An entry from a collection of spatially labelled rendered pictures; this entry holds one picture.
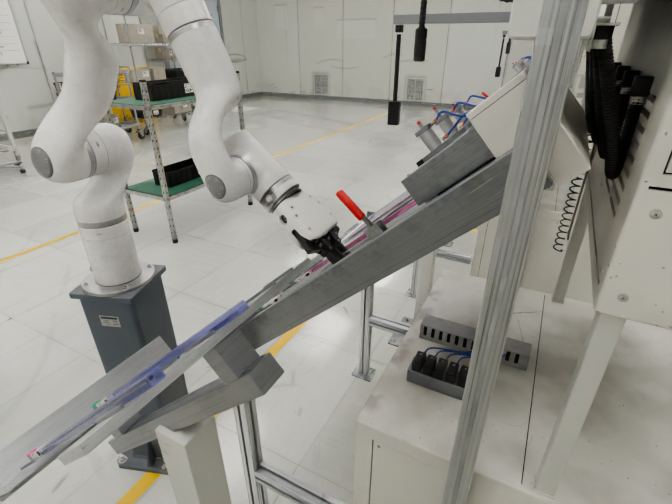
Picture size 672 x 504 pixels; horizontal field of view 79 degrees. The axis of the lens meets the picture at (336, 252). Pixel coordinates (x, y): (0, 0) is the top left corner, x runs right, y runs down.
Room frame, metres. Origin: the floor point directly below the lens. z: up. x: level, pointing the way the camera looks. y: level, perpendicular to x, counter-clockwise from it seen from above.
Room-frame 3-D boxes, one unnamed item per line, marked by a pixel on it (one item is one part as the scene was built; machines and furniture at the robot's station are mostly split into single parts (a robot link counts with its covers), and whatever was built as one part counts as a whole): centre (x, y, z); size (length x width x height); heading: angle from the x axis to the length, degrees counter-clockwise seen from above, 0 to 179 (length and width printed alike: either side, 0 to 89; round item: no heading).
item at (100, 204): (1.03, 0.61, 1.00); 0.19 x 0.12 x 0.24; 156
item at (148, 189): (3.14, 1.16, 0.55); 0.91 x 0.46 x 1.10; 152
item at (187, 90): (3.14, 1.16, 1.01); 0.57 x 0.17 x 0.11; 152
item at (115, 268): (1.00, 0.62, 0.79); 0.19 x 0.19 x 0.18
